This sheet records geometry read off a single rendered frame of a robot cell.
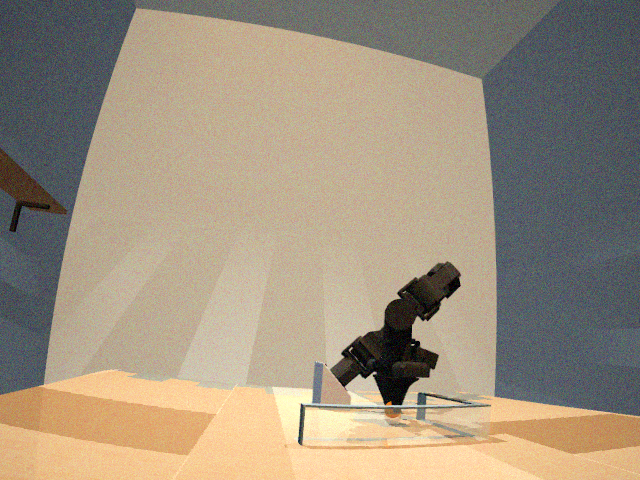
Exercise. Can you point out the low clear glass walls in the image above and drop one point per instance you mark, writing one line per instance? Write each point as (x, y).
(364, 427)

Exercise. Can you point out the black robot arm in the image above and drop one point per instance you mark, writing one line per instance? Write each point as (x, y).
(423, 296)

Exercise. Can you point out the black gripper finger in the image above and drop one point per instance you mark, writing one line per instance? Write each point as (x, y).
(398, 388)
(383, 387)

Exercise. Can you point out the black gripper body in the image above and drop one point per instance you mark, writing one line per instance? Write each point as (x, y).
(395, 361)

